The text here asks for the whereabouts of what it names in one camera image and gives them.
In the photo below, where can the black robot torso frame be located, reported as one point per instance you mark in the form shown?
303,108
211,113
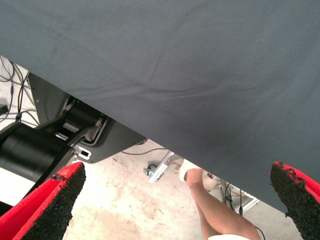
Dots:
30,150

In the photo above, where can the grey caster wheel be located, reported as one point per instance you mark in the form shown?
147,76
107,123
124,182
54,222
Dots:
149,170

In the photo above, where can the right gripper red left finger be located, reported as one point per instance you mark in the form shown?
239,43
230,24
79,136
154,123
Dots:
37,215

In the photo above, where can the white shorts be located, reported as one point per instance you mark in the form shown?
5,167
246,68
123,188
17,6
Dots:
227,237

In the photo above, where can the dark grey table cloth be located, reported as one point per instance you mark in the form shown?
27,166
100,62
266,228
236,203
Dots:
175,75

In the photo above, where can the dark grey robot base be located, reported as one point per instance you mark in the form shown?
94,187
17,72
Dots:
120,140

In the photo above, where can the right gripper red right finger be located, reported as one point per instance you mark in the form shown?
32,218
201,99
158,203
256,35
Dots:
302,207

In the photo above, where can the aluminium table frame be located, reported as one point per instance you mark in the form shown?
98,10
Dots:
157,175

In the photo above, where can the white shoe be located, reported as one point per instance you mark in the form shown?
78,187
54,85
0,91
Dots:
185,170

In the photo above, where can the bare person leg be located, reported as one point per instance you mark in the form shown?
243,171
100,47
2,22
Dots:
212,207

